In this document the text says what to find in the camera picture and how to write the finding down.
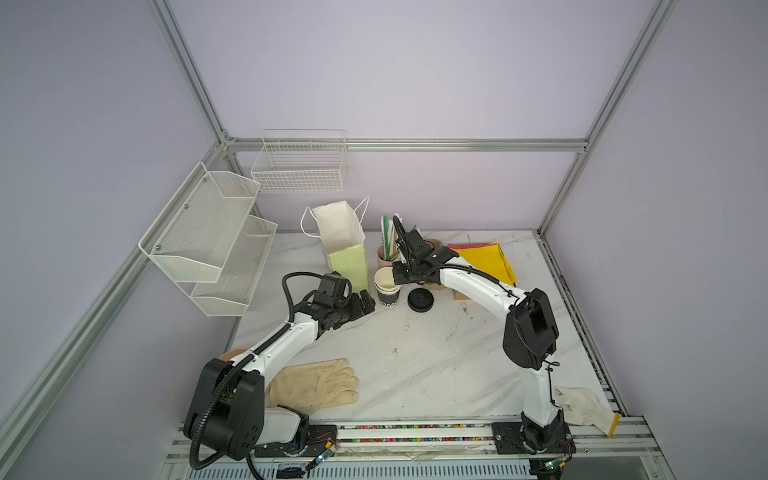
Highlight black plastic cup lid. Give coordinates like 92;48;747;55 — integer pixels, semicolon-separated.
407;288;434;313

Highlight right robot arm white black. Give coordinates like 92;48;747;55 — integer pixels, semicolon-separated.
391;215;565;453

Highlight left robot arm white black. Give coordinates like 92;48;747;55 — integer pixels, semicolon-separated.
183;271;376;470

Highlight black paper coffee cup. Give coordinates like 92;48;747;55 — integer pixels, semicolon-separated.
374;266;401;307

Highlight green paper takeout bag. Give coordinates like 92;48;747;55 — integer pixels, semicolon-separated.
299;197;369;293

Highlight white wrapped straw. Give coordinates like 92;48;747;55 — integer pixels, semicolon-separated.
386;216;398;261

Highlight green wrapped straw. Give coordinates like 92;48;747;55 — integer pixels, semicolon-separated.
381;215;389;258

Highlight pink straw holder cup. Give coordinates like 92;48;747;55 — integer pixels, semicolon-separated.
377;245;400;268

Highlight yellow napkin stack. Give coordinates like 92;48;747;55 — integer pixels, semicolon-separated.
447;242;517;286

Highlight cream leather work glove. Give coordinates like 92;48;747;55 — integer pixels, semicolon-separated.
266;359;359;414

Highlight white mesh shelf lower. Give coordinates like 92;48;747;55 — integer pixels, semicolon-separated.
191;215;278;317

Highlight white mesh shelf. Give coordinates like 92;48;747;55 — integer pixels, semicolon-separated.
191;215;278;317
138;163;260;283

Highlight brown bowl with green bits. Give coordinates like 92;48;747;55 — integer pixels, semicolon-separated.
219;349;248;365

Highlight white mesh shelf upper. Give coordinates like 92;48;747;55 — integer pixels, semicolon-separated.
138;163;260;283

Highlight white cloth glove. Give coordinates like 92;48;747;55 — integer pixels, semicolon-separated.
554;386;621;437

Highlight white wire basket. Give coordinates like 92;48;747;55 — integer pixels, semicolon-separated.
251;129;348;194

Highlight aluminium mounting rail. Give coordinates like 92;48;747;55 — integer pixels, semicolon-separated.
158;415;661;466

